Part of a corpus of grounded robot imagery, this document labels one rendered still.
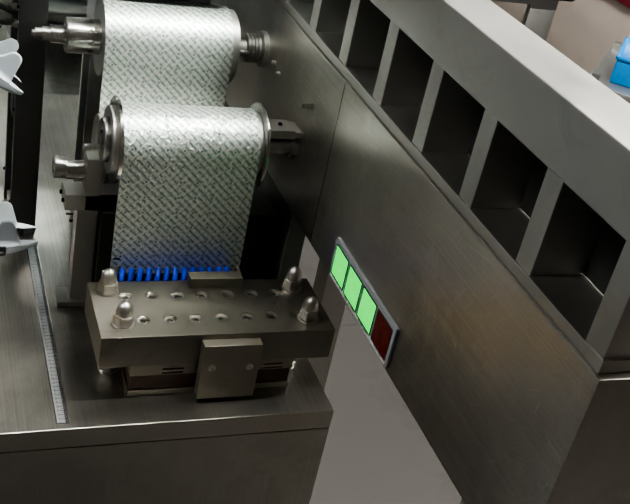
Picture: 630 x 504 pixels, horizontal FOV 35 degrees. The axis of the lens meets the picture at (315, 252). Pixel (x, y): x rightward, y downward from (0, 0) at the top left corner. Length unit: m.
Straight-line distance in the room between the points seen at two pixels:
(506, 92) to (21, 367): 0.96
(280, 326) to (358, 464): 1.39
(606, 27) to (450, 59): 4.63
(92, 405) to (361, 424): 1.62
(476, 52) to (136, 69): 0.79
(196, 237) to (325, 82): 0.36
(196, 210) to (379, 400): 1.68
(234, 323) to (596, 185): 0.81
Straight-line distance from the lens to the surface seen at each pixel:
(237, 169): 1.72
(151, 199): 1.72
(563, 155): 1.09
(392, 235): 1.43
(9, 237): 1.68
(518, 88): 1.17
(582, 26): 6.10
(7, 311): 1.88
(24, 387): 1.71
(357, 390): 3.31
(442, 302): 1.31
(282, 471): 1.82
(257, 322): 1.70
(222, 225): 1.77
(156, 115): 1.69
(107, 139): 1.68
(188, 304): 1.71
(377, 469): 3.05
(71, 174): 1.76
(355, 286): 1.54
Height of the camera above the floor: 1.99
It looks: 30 degrees down
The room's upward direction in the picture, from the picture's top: 13 degrees clockwise
